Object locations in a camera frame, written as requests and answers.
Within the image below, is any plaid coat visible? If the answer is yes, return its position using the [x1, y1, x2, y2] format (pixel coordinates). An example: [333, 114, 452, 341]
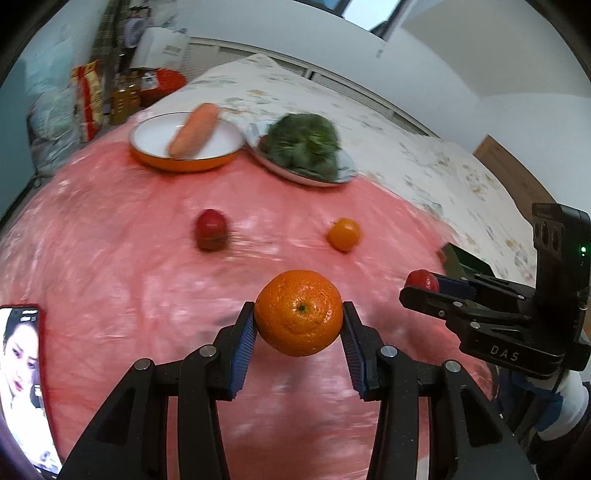
[90, 0, 132, 61]

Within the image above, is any smartphone in red case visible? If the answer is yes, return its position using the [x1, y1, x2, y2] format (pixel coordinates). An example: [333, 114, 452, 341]
[0, 304, 64, 477]

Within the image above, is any white striped plate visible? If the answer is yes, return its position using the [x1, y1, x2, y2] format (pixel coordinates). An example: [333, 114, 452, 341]
[245, 121, 358, 187]

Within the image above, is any red bag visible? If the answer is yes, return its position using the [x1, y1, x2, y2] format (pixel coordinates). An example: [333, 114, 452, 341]
[139, 68, 188, 108]

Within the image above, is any clear plastic bag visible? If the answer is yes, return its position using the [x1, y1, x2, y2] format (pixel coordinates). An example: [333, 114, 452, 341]
[27, 88, 86, 177]

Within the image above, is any wooden headboard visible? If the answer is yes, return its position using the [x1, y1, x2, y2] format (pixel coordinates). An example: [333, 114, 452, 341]
[473, 134, 570, 223]

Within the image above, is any white cardboard box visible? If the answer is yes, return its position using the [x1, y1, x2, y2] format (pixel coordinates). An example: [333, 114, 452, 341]
[134, 27, 191, 70]

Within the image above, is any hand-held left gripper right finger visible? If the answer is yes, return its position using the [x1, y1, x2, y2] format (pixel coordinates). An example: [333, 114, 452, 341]
[341, 301, 536, 480]

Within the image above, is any small orange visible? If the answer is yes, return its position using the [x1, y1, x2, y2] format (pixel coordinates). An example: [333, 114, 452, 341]
[328, 218, 362, 252]

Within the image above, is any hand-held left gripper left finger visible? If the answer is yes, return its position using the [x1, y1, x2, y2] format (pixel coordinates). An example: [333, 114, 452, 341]
[59, 301, 257, 480]

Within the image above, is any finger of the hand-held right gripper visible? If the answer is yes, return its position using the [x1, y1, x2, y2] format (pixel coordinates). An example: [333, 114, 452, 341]
[433, 274, 537, 304]
[400, 285, 536, 341]

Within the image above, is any carrot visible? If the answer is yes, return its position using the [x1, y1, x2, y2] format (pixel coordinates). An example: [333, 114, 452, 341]
[168, 103, 219, 158]

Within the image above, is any small desk fan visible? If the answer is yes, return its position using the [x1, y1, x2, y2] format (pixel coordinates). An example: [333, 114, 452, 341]
[124, 17, 147, 49]

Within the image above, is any green tray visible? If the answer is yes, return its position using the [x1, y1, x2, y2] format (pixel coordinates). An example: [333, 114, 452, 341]
[438, 244, 491, 280]

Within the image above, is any window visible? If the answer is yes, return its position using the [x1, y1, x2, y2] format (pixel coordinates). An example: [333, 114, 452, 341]
[318, 0, 404, 34]

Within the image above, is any orange yellow rice bag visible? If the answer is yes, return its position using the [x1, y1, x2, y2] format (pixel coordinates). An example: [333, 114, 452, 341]
[70, 60, 107, 143]

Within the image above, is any red plastic sheet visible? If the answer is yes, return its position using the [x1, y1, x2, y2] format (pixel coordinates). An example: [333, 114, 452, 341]
[0, 124, 497, 480]

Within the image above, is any small red apple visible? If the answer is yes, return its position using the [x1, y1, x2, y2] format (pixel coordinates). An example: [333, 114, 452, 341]
[405, 270, 439, 292]
[195, 209, 229, 251]

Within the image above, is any large orange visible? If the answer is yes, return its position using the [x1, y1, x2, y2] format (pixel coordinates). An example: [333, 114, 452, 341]
[254, 270, 345, 357]

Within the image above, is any light blue plastic bag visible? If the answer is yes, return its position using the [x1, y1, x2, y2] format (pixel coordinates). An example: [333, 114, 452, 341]
[23, 30, 90, 93]

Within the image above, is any green leafy vegetable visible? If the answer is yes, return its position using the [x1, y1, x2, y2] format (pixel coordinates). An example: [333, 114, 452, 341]
[259, 113, 342, 178]

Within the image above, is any orange rimmed plate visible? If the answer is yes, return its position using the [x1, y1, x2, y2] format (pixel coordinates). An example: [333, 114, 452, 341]
[128, 112, 244, 173]

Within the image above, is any cooking oil bottle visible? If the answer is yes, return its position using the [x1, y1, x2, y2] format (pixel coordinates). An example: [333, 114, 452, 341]
[109, 76, 131, 126]
[126, 70, 143, 114]

